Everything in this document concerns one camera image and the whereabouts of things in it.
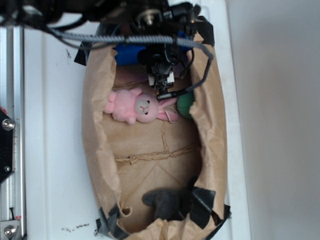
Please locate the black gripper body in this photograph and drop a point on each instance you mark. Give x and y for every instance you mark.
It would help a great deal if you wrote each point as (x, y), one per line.
(178, 20)

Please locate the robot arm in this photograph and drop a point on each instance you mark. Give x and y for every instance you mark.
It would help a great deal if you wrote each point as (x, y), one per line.
(87, 21)

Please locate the green round object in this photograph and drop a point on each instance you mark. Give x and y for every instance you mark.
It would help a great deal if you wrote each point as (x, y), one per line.
(184, 103)

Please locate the pink plush bunny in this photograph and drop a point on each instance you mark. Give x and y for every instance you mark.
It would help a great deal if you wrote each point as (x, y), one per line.
(133, 106)

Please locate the brown paper bag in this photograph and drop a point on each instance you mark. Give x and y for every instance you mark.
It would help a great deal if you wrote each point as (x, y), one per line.
(126, 161)

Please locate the dark grey plush toy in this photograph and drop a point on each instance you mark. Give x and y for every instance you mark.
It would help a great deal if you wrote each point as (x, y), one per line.
(170, 204)

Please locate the aluminium extrusion rail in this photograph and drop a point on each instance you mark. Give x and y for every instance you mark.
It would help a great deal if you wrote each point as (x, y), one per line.
(12, 172)

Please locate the black octagonal mount plate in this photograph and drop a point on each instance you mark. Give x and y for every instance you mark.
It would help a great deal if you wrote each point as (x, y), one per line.
(7, 126)

